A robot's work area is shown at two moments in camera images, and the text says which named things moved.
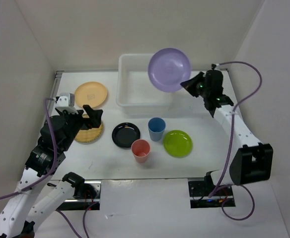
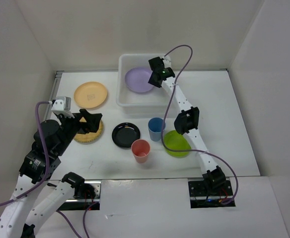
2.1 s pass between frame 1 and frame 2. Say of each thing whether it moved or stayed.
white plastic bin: stayed
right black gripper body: moved
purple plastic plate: moved
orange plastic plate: stayed
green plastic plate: stayed
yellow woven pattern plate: stayed
